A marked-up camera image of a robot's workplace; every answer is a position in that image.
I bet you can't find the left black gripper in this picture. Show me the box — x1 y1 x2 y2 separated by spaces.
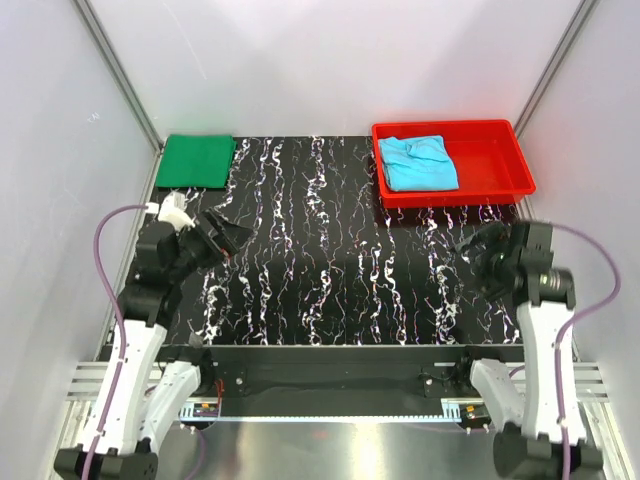
169 207 253 282

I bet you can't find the light blue t shirt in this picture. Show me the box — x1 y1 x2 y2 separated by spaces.
378 135 459 193

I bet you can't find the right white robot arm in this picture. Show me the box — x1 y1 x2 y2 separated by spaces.
452 221 604 479

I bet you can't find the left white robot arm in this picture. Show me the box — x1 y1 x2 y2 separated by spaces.
54 209 253 479

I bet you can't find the red plastic tray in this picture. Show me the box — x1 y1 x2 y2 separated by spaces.
371 119 536 209

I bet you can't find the folded green t shirt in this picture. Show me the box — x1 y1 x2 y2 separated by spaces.
155 134 236 189

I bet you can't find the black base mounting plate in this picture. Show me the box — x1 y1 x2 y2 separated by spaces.
164 344 501 406

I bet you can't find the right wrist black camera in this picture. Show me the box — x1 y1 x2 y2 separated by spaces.
509 221 554 272

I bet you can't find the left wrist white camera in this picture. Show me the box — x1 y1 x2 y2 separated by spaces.
145 192 195 232

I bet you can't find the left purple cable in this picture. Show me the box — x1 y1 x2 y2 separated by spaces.
79 203 161 480

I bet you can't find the aluminium front rail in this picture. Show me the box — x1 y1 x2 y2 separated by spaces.
64 362 611 426

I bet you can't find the left aluminium corner post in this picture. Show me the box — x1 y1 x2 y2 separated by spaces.
72 0 165 151

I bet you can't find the aluminium corner post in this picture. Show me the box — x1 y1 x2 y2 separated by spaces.
72 0 165 151
514 0 600 138

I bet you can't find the right aluminium corner post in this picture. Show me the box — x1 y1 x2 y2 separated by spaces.
514 0 600 138

